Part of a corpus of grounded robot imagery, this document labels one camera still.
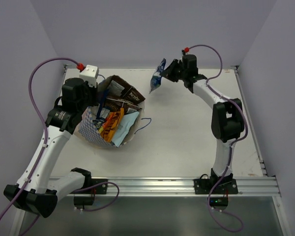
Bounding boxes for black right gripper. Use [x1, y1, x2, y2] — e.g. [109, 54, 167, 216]
[159, 58, 187, 82]

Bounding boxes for blue white snack packet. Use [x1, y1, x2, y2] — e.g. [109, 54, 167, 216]
[149, 58, 166, 93]

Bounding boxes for checkered blue paper bag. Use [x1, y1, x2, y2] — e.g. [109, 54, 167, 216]
[73, 75, 152, 149]

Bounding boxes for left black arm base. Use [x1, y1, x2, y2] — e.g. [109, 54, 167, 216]
[73, 178, 108, 209]

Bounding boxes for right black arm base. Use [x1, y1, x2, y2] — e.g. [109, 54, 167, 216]
[193, 173, 239, 210]

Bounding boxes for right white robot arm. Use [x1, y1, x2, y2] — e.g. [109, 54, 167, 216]
[161, 55, 247, 193]

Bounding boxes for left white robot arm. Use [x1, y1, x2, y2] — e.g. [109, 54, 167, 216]
[3, 78, 97, 218]

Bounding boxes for dark brown kettle chips bag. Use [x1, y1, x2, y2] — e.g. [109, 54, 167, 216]
[107, 75, 146, 105]

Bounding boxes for orange snack packet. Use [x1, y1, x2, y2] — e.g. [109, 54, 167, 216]
[99, 108, 124, 143]

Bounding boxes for light blue snack packet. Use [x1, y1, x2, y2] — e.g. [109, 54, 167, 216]
[112, 112, 140, 147]

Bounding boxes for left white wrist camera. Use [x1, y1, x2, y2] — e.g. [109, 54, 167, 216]
[79, 64, 99, 86]

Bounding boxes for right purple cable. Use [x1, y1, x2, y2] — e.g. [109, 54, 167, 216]
[181, 44, 249, 197]

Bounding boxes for purple cable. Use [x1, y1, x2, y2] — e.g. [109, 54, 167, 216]
[0, 57, 86, 236]
[181, 44, 249, 197]

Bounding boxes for aluminium front rail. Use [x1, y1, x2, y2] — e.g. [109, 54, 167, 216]
[48, 176, 282, 197]

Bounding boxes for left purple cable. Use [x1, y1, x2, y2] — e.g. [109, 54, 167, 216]
[0, 57, 86, 236]

